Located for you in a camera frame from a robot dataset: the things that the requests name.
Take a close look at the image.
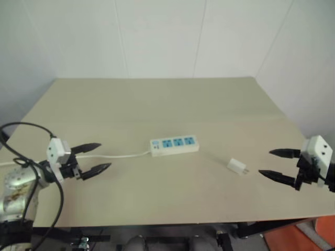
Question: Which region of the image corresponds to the black table frame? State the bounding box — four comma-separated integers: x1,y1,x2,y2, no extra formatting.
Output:
30,216,316,251

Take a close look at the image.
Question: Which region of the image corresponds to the white charger plug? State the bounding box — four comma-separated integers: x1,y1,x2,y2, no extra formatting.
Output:
227,157,250,177

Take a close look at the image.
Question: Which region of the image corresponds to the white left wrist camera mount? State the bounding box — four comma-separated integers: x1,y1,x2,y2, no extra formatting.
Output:
46,137,72,184

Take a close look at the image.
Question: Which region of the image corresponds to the dark rounded shape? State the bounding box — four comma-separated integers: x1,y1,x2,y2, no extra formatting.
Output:
125,235,148,251

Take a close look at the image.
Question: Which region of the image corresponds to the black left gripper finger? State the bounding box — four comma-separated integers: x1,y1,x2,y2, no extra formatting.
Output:
70,142,103,156
81,163,113,181

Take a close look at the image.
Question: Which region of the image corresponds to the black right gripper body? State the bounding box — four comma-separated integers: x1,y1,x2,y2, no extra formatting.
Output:
294,154,321,192

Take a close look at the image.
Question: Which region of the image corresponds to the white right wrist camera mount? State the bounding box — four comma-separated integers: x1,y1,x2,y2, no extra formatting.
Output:
300,135,334,188

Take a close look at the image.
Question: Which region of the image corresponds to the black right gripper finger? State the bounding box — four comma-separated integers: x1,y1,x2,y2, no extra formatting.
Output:
269,148,302,159
258,169,298,188

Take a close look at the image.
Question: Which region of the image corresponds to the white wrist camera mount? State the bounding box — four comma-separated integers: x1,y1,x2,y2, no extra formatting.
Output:
300,135,334,188
46,137,72,184

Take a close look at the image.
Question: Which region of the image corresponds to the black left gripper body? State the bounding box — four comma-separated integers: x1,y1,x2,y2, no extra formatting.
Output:
59,153,84,181

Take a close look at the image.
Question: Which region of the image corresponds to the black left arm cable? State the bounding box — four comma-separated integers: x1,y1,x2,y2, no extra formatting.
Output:
0,122,65,249

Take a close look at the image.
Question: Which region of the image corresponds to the orange object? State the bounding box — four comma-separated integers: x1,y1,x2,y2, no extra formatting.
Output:
263,213,335,251

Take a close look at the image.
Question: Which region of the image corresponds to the white blue power strip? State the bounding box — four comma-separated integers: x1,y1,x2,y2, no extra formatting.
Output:
149,134,200,158

